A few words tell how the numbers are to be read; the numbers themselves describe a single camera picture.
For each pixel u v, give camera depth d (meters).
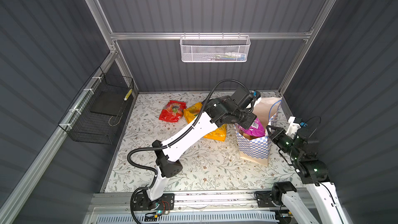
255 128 0.68
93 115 0.72
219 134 0.91
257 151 0.71
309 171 0.47
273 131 0.67
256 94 0.57
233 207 0.72
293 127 0.61
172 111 1.02
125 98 0.78
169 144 0.45
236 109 0.49
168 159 0.45
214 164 0.87
